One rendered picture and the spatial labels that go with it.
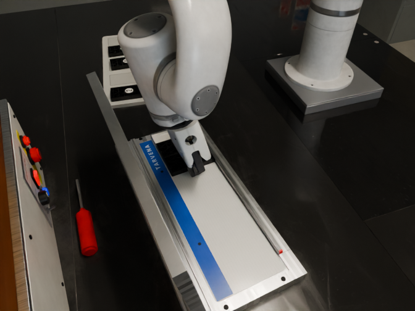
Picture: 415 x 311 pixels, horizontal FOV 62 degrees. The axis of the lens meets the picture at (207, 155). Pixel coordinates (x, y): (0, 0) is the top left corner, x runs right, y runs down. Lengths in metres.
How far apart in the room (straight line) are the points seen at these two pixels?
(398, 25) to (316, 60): 2.53
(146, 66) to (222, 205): 0.32
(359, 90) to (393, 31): 2.48
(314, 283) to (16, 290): 0.44
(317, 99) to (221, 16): 0.54
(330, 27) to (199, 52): 0.55
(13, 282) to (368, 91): 0.89
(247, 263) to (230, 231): 0.07
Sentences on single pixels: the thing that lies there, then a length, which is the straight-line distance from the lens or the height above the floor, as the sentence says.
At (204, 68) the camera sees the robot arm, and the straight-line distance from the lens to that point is 0.43.
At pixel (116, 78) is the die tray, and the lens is 1.06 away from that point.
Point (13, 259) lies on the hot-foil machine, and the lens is 0.47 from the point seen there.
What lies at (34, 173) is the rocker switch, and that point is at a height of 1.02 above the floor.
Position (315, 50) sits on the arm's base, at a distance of 0.97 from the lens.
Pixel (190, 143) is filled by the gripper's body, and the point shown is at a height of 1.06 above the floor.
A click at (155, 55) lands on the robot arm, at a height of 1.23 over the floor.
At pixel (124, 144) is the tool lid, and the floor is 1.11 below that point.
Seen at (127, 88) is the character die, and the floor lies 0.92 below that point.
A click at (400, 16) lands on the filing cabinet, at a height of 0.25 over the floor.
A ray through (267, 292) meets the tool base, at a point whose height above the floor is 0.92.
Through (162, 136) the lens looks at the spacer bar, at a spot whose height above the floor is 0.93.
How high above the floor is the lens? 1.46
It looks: 45 degrees down
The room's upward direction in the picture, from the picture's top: straight up
